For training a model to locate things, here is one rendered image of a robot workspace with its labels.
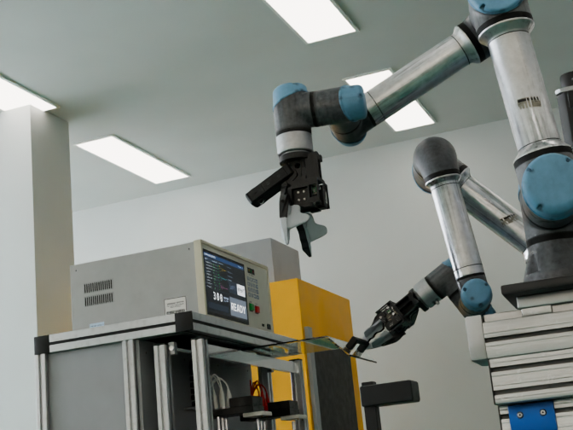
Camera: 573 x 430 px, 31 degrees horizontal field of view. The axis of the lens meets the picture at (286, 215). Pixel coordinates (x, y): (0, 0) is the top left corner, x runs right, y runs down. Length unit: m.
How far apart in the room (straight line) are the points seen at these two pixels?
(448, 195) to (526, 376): 0.72
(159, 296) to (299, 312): 3.72
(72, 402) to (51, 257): 4.29
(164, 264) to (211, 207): 6.17
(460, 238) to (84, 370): 0.99
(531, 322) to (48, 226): 5.09
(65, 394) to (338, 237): 5.86
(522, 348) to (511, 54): 0.58
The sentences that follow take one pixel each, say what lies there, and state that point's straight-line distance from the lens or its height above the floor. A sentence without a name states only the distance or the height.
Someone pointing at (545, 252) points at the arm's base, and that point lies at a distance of 2.15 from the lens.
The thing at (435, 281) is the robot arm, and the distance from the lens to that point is 2.77.
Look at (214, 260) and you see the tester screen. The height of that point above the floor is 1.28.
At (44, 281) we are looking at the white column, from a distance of 6.76.
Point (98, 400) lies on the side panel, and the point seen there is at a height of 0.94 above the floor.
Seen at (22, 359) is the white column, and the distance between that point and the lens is 6.65.
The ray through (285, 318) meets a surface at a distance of 6.36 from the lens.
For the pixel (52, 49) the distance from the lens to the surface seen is 6.28.
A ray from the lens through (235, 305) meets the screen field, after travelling 2.76.
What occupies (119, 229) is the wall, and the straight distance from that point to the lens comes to 9.22.
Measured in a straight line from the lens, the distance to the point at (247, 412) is 2.57.
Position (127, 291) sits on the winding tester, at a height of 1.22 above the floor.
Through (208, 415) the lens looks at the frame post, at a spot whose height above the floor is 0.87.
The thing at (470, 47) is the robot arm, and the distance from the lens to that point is 2.29.
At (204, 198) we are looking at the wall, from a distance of 8.87.
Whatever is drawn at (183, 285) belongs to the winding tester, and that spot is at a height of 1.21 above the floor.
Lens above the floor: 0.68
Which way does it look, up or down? 15 degrees up
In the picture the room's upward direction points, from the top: 6 degrees counter-clockwise
